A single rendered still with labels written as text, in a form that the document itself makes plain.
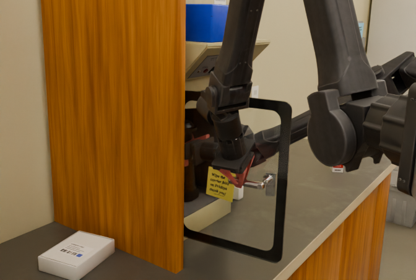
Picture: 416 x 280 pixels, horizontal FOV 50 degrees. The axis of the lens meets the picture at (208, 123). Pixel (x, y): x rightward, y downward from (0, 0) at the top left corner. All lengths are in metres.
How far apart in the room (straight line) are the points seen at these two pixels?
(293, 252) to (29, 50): 0.94
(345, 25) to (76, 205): 1.01
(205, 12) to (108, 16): 0.25
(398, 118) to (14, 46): 1.08
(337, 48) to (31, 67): 0.99
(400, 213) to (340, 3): 3.36
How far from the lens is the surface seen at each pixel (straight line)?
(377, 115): 0.56
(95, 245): 1.27
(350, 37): 0.62
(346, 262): 1.93
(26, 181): 1.46
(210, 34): 1.10
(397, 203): 3.88
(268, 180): 1.07
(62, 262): 1.21
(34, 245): 1.39
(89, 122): 1.27
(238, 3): 0.80
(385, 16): 4.11
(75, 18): 1.27
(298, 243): 1.37
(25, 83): 1.40
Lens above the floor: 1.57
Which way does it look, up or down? 13 degrees down
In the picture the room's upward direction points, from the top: 1 degrees clockwise
